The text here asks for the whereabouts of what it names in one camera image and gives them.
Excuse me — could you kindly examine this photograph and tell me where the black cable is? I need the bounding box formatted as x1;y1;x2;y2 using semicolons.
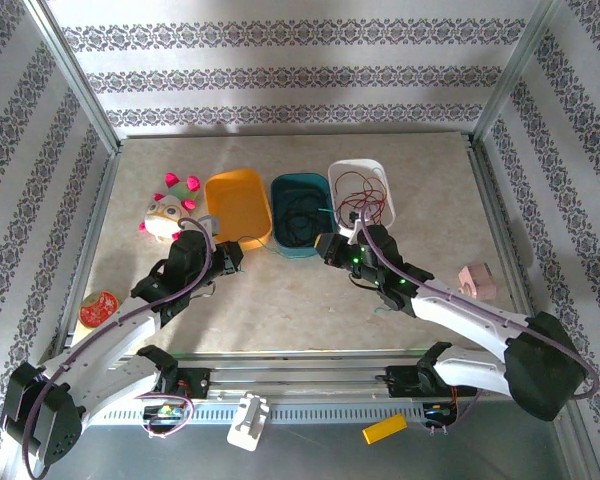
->
278;195;322;247

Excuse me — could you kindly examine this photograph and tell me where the white pink plush toy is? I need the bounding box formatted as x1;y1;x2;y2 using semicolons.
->
138;172;202;245

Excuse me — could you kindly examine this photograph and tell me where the teal plastic bin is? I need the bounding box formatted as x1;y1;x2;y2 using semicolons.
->
270;172;337;259

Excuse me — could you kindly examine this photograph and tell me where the orange plastic bin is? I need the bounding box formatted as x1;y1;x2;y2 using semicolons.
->
203;168;274;251

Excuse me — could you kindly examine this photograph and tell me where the white plastic bin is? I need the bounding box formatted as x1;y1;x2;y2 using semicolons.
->
327;158;398;240

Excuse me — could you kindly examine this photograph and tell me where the round red tin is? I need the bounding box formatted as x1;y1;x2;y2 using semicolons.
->
72;290;124;346

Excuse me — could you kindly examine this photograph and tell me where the small circuit board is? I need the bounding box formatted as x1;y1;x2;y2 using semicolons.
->
422;402;449;426
142;403;186;422

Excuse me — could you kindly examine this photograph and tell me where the perforated metal strip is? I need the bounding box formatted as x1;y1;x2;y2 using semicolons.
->
99;403;431;427

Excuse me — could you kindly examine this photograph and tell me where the yellow block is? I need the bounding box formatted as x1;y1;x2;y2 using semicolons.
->
362;413;409;445

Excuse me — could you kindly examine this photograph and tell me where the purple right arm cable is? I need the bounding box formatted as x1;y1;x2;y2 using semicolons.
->
358;207;600;436

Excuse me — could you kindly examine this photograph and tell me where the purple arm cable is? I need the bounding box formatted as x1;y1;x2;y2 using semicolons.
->
22;217;215;480
358;207;600;436

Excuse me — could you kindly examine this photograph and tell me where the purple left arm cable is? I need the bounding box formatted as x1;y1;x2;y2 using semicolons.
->
22;217;215;480

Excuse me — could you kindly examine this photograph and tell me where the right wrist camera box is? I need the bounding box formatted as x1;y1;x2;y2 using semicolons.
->
337;212;367;246

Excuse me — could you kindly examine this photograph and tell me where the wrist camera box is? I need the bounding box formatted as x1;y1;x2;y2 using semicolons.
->
197;214;222;239
337;212;367;246

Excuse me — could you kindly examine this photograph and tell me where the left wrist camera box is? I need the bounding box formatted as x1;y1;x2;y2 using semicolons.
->
197;214;222;239

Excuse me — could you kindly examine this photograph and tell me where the red cable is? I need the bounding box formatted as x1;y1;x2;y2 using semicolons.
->
334;170;387;226

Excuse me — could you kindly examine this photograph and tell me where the aluminium side rail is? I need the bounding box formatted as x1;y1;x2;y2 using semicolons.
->
47;142;124;364
464;134;551;361

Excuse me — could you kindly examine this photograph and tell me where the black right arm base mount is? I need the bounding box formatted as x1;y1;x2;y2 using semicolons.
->
384;362;431;399

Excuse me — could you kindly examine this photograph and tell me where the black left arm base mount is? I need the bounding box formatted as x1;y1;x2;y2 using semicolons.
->
154;367;211;401

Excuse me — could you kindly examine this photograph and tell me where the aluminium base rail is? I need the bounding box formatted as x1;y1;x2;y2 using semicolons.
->
99;349;481;401

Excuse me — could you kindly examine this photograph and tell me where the white plastic bracket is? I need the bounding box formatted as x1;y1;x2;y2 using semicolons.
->
226;392;271;452

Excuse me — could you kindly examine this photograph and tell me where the aluminium frame post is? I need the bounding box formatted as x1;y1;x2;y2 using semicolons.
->
23;0;121;154
472;0;564;146

